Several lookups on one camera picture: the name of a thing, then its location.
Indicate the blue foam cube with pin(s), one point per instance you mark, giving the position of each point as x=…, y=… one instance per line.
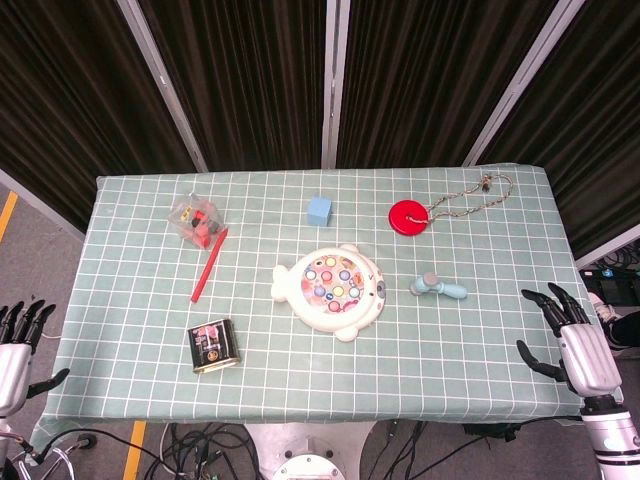
x=319, y=212

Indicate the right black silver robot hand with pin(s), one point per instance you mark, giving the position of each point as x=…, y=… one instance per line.
x=587, y=357

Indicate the blue grey toy hammer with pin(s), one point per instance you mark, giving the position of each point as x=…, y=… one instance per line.
x=440, y=286

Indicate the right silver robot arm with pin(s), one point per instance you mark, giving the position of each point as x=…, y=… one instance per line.
x=610, y=435

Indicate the white fish-shaped toy game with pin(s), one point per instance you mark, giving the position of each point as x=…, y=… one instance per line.
x=330, y=285

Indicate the white shoe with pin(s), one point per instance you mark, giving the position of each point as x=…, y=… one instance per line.
x=600, y=306

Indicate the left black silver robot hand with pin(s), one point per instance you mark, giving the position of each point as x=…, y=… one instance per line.
x=15, y=370

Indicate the clear box with red pieces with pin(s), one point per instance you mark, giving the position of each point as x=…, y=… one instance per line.
x=197, y=222

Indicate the green checked tablecloth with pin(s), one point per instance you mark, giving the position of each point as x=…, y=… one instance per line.
x=350, y=380

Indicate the red disc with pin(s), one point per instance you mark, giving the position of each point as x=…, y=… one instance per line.
x=400, y=220

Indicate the grey partition foot rail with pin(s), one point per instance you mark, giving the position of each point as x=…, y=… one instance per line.
x=607, y=256

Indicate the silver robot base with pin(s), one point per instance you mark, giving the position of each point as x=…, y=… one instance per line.
x=310, y=450

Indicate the dark curtain panel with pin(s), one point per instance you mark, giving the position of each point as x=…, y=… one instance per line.
x=65, y=100
x=240, y=85
x=425, y=80
x=590, y=125

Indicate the black luncheon meat can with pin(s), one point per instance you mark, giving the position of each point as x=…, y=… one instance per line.
x=212, y=347

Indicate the grey partition post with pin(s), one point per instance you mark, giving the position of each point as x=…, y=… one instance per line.
x=162, y=75
x=524, y=75
x=334, y=75

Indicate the red stick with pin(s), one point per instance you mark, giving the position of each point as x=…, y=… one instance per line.
x=209, y=267

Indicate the black power strip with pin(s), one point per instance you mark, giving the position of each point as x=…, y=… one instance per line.
x=607, y=282

